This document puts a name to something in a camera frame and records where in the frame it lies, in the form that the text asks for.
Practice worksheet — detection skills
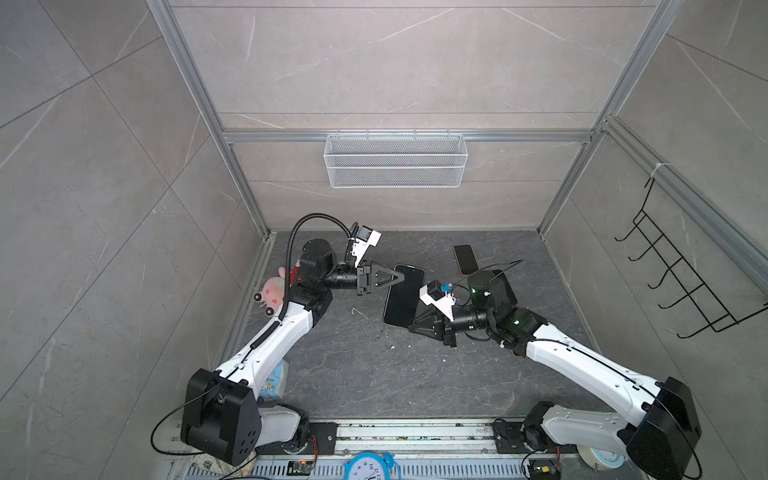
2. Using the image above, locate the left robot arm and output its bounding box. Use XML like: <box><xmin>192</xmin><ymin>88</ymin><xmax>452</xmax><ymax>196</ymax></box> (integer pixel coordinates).
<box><xmin>180</xmin><ymin>227</ymin><xmax>404</xmax><ymax>465</ymax></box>

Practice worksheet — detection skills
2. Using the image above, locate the phone with pink edge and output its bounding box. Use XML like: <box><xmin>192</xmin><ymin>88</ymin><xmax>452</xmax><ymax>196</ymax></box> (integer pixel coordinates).
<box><xmin>453</xmin><ymin>244</ymin><xmax>479</xmax><ymax>276</ymax></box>

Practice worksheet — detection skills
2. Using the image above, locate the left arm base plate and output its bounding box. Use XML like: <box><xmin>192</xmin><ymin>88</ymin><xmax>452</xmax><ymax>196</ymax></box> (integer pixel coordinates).
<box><xmin>283</xmin><ymin>422</ymin><xmax>339</xmax><ymax>455</ymax></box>

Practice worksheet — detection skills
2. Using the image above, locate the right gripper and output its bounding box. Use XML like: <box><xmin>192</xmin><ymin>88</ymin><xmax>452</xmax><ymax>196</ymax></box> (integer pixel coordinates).
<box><xmin>409</xmin><ymin>306</ymin><xmax>493</xmax><ymax>348</ymax></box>

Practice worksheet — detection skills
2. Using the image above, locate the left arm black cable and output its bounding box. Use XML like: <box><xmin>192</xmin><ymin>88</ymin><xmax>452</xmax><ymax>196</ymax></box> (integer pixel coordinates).
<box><xmin>281</xmin><ymin>212</ymin><xmax>355</xmax><ymax>313</ymax></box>

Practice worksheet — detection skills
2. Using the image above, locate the black wire hook rack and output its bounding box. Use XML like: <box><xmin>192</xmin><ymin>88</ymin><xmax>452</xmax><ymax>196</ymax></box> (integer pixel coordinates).
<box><xmin>614</xmin><ymin>178</ymin><xmax>767</xmax><ymax>340</ymax></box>

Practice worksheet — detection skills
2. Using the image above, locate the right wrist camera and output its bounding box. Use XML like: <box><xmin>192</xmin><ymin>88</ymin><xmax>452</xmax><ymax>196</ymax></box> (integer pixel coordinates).
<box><xmin>419</xmin><ymin>280</ymin><xmax>456</xmax><ymax>321</ymax></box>

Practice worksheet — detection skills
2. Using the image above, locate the blue alarm clock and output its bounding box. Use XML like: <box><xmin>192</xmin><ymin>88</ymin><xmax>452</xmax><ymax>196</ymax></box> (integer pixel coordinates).
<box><xmin>343</xmin><ymin>452</ymin><xmax>402</xmax><ymax>480</ymax></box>

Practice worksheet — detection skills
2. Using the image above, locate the wet wipes pack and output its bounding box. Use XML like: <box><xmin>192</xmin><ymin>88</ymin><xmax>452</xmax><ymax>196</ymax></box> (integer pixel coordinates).
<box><xmin>258</xmin><ymin>360</ymin><xmax>289</xmax><ymax>402</ymax></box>

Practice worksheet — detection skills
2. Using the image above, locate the pink pig plush toy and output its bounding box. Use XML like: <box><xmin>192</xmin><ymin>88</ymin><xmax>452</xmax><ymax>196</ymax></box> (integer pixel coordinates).
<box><xmin>254</xmin><ymin>267</ymin><xmax>287</xmax><ymax>317</ymax></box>

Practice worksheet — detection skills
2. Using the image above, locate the aluminium mounting rail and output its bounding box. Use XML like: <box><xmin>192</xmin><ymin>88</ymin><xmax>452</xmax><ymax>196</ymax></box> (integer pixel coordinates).
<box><xmin>164</xmin><ymin>418</ymin><xmax>664</xmax><ymax>462</ymax></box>

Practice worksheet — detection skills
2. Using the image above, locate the black phone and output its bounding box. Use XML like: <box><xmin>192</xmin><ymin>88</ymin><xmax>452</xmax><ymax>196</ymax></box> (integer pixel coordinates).
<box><xmin>484</xmin><ymin>269</ymin><xmax>509</xmax><ymax>290</ymax></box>
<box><xmin>383</xmin><ymin>264</ymin><xmax>425</xmax><ymax>328</ymax></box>

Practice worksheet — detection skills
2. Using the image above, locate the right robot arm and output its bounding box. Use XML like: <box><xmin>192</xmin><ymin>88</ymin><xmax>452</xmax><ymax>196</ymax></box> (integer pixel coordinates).
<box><xmin>403</xmin><ymin>270</ymin><xmax>702</xmax><ymax>479</ymax></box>

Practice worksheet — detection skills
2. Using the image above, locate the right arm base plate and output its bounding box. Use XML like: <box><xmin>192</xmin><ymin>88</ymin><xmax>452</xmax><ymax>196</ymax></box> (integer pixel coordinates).
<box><xmin>490</xmin><ymin>418</ymin><xmax>577</xmax><ymax>454</ymax></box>

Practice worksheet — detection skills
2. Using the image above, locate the cream alarm clock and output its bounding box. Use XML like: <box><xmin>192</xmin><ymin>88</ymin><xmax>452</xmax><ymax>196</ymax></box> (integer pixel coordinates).
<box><xmin>577</xmin><ymin>445</ymin><xmax>625</xmax><ymax>471</ymax></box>

